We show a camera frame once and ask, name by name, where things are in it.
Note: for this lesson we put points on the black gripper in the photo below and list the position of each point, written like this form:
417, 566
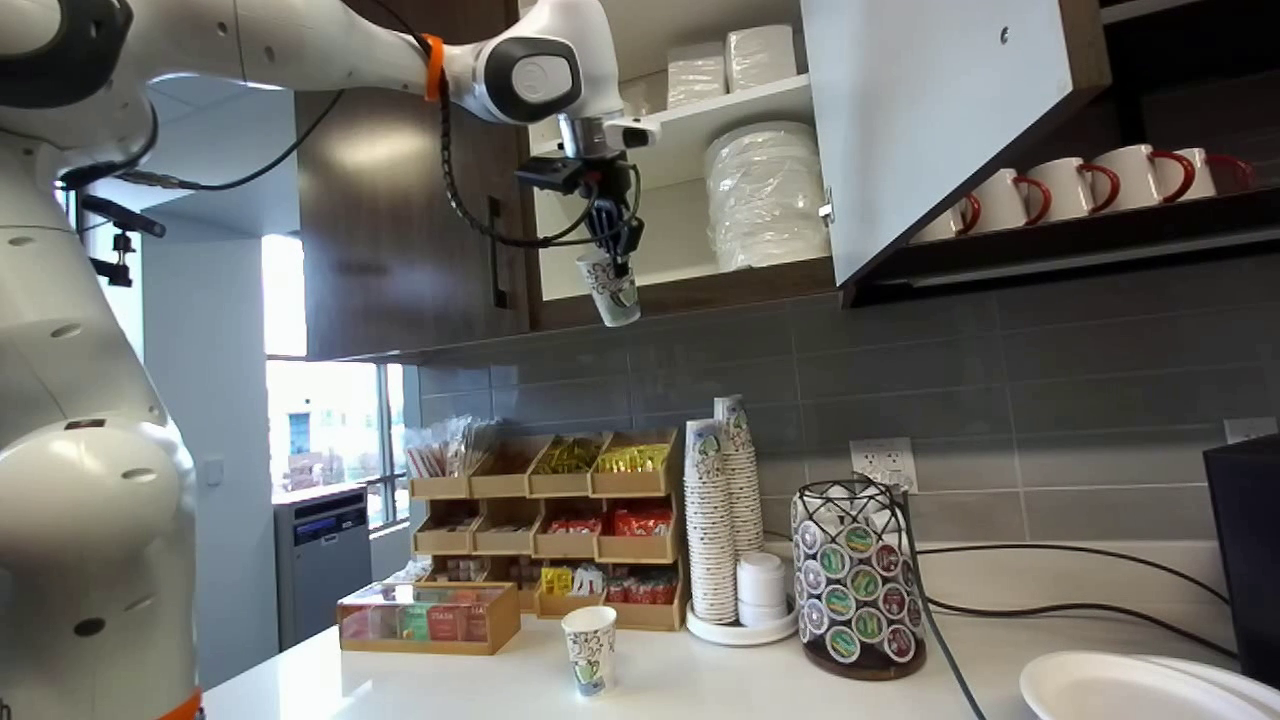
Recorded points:
611, 185

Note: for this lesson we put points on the patterned paper cup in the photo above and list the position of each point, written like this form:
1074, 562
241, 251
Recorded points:
588, 654
614, 301

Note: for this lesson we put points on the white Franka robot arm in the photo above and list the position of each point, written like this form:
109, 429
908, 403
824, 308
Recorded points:
80, 534

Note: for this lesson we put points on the white open cabinet door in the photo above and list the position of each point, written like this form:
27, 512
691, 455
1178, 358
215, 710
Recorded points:
935, 121

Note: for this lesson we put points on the stack of white cup lids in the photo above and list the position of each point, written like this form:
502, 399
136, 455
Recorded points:
761, 589

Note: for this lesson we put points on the wrapped stack of white plates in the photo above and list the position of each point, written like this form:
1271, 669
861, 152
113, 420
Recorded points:
761, 193

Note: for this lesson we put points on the white napkin stack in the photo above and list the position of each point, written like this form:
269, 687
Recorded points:
699, 75
761, 56

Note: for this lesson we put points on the metal door hinge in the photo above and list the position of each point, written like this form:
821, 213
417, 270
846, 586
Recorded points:
824, 211

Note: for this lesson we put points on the tall stack of paper cups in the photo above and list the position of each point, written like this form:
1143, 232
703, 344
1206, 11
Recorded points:
708, 520
746, 465

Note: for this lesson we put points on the tiered wooden condiment organizer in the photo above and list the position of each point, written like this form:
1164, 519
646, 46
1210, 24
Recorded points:
586, 526

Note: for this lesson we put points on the window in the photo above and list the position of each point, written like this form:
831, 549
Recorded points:
321, 425

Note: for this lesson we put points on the round white tray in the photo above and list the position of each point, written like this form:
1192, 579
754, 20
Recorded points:
743, 632

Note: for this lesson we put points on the wooden tea box clear lid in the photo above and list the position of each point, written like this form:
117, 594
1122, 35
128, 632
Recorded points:
424, 623

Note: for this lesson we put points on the white plate on counter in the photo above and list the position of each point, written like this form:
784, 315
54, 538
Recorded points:
1122, 691

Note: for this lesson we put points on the black coffee machine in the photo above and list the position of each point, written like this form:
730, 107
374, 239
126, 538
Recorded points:
1248, 562

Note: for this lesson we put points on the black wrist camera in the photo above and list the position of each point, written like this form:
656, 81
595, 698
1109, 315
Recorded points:
551, 174

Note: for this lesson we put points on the dark wood wall cabinet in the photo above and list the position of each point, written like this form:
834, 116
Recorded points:
384, 243

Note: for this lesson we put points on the white wall outlet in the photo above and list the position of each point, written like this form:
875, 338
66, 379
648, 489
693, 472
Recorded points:
880, 465
1248, 429

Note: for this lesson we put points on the dark open wall shelf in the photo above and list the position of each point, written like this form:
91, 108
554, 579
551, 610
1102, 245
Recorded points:
1067, 255

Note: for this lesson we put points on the black camera stand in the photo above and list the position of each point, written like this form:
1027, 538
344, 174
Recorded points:
121, 223

